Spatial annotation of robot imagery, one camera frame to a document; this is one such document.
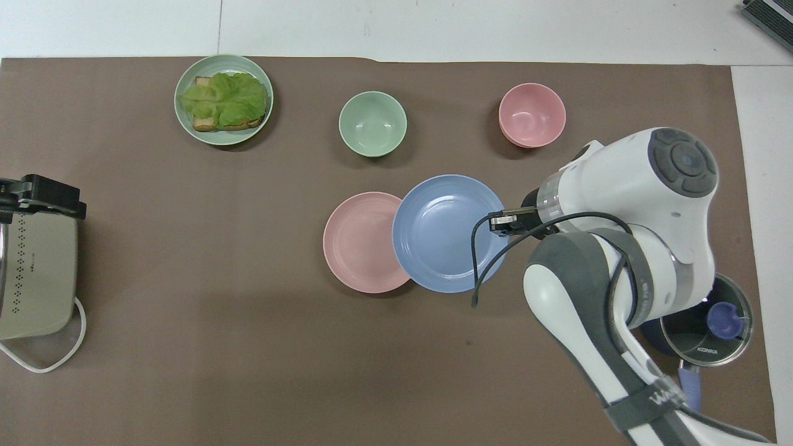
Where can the blue plate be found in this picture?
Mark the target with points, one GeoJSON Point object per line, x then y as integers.
{"type": "Point", "coordinates": [443, 238]}

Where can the green bowl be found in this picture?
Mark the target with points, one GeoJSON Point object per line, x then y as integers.
{"type": "Point", "coordinates": [372, 124]}

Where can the pink bowl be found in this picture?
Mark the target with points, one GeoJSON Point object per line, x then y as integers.
{"type": "Point", "coordinates": [532, 115]}

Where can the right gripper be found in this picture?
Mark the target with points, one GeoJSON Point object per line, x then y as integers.
{"type": "Point", "coordinates": [531, 199]}

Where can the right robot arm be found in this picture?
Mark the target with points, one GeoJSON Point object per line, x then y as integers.
{"type": "Point", "coordinates": [619, 179]}

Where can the pink plate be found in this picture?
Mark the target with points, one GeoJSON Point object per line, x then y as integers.
{"type": "Point", "coordinates": [359, 244]}

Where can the green lettuce leaf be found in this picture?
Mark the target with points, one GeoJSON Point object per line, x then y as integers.
{"type": "Point", "coordinates": [226, 98]}

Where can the green plate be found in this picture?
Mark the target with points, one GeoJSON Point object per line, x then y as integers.
{"type": "Point", "coordinates": [186, 127]}

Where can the beige kitchen appliance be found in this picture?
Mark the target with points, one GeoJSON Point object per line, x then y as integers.
{"type": "Point", "coordinates": [40, 279]}

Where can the dark grey ribbed device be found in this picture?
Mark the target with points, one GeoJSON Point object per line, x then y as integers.
{"type": "Point", "coordinates": [771, 13]}

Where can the toast slice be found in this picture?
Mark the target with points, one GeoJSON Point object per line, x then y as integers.
{"type": "Point", "coordinates": [207, 122]}

